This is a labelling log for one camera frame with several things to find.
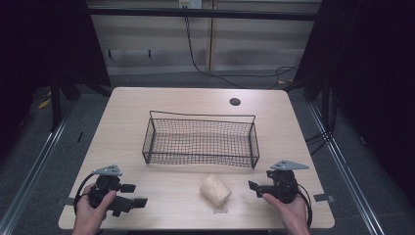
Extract white wall socket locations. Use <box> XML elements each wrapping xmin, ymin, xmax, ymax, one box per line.
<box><xmin>177</xmin><ymin>0</ymin><xmax>204</xmax><ymax>10</ymax></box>

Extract grey tape strip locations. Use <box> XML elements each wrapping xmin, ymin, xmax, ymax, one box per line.
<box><xmin>312</xmin><ymin>193</ymin><xmax>337</xmax><ymax>204</ymax></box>
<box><xmin>56</xmin><ymin>197</ymin><xmax>76</xmax><ymax>207</ymax></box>

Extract silver floor rail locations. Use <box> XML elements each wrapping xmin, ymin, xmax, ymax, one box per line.
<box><xmin>307</xmin><ymin>102</ymin><xmax>388</xmax><ymax>235</ymax></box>
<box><xmin>0</xmin><ymin>109</ymin><xmax>75</xmax><ymax>235</ymax></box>

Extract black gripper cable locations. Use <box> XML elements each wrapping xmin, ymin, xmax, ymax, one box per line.
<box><xmin>296</xmin><ymin>183</ymin><xmax>314</xmax><ymax>229</ymax></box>
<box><xmin>73</xmin><ymin>172</ymin><xmax>96</xmax><ymax>215</ymax></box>

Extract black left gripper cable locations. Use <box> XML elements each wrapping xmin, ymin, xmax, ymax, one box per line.
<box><xmin>73</xmin><ymin>172</ymin><xmax>96</xmax><ymax>215</ymax></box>

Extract person's left hand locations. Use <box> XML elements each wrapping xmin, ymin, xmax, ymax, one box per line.
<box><xmin>71</xmin><ymin>184</ymin><xmax>117</xmax><ymax>235</ymax></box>

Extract black floor cables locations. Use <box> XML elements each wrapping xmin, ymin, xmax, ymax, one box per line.
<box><xmin>304</xmin><ymin>91</ymin><xmax>339</xmax><ymax>157</ymax></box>

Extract black curtain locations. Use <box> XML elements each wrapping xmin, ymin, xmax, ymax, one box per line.
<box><xmin>293</xmin><ymin>0</ymin><xmax>415</xmax><ymax>207</ymax></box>
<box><xmin>0</xmin><ymin>0</ymin><xmax>112</xmax><ymax>158</ymax></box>

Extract black metal stand leg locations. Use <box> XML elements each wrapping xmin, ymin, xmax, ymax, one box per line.
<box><xmin>49</xmin><ymin>75</ymin><xmax>64</xmax><ymax>132</ymax></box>

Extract person's right hand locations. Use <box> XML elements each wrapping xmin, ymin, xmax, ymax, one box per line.
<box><xmin>261</xmin><ymin>192</ymin><xmax>311</xmax><ymax>235</ymax></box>

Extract black horizontal metal bar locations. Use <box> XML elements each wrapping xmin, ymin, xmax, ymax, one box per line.
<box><xmin>87</xmin><ymin>7</ymin><xmax>318</xmax><ymax>22</ymax></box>

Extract black wire mesh basket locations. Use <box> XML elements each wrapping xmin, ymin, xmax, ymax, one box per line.
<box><xmin>141</xmin><ymin>110</ymin><xmax>260</xmax><ymax>169</ymax></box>

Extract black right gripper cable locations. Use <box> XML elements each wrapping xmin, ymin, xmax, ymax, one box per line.
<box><xmin>296</xmin><ymin>183</ymin><xmax>314</xmax><ymax>229</ymax></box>

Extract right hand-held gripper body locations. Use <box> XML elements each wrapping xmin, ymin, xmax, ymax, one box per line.
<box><xmin>259</xmin><ymin>159</ymin><xmax>310</xmax><ymax>205</ymax></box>

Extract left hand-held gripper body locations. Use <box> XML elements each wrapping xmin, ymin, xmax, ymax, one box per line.
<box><xmin>87</xmin><ymin>164</ymin><xmax>135</xmax><ymax>217</ymax></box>

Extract black hanging wall cable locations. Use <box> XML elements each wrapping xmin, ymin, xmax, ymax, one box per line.
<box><xmin>184</xmin><ymin>16</ymin><xmax>300</xmax><ymax>90</ymax></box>

